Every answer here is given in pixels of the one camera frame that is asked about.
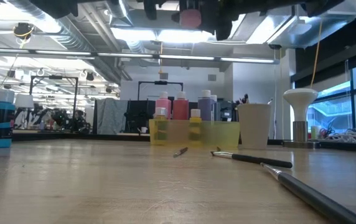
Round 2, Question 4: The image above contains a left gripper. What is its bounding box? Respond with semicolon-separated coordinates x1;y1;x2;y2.
143;0;233;41

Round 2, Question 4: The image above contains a large blue paint bottle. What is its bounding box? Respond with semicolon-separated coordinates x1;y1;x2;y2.
197;90;213;122

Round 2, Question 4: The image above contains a large red paint bottle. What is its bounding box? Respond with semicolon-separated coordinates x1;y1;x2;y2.
172;91;190;121

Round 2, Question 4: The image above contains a large grey paint bottle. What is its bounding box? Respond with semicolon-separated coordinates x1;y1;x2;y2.
210;95;222;121

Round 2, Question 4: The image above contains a large pink paint bottle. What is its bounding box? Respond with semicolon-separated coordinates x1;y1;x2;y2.
155;91;172;121

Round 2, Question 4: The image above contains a small yellow paint bottle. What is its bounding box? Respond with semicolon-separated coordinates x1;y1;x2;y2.
189;108;203;142

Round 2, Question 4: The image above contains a small orange paint bottle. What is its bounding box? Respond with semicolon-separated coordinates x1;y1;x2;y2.
154;107;168;146

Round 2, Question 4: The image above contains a long ceiling light bar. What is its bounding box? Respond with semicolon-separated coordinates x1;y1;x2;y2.
0;46;275;65

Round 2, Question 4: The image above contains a translucent yellow plastic tray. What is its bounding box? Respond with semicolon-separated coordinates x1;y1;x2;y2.
149;119;241;149

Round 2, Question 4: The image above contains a beige paper cup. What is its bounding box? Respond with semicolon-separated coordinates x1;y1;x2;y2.
237;103;272;149

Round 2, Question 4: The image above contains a grey fabric cover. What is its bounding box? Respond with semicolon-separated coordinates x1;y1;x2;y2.
93;98;129;135

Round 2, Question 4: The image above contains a white dome metal lamp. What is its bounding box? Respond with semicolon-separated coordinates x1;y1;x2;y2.
283;88;321;149

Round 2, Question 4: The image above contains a person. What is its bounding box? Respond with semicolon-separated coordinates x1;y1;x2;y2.
72;109;87;131

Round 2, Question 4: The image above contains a black yellow ceiling device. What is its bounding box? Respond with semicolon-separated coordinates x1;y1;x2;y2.
12;21;35;40

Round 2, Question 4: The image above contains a black gantry frame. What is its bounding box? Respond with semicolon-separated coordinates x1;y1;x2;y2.
28;75;80;111
137;80;184;102

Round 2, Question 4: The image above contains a silver ventilation duct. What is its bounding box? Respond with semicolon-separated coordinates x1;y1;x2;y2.
6;0;134;82

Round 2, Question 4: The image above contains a yellow hanging cord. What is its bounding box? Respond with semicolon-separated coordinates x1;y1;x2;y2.
310;17;327;90

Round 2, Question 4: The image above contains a black aluminium table frame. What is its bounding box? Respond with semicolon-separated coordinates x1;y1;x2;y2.
0;132;356;154

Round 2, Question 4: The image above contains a black window frame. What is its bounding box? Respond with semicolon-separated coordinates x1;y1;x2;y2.
291;46;356;138

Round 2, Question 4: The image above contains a white cable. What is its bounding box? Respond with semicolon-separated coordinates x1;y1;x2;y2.
319;129;356;144

